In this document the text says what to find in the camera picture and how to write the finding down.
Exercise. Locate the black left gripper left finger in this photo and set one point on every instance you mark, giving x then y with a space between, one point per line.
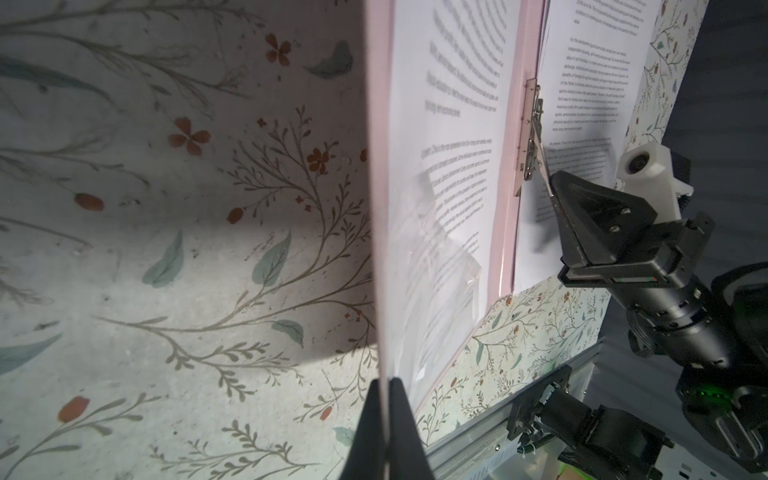
366 458

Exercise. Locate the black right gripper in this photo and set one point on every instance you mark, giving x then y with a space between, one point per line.
669 310

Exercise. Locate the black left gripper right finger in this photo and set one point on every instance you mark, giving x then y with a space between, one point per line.
405 454

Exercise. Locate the printed paper sheet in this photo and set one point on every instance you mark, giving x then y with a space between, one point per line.
452 71
590 66

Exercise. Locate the pink file folder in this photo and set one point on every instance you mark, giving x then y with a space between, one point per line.
379 28

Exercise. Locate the floral table mat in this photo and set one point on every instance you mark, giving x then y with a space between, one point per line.
185 259

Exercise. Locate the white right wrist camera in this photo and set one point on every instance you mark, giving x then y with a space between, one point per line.
660 176

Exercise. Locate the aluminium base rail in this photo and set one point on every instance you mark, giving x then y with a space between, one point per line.
480 449

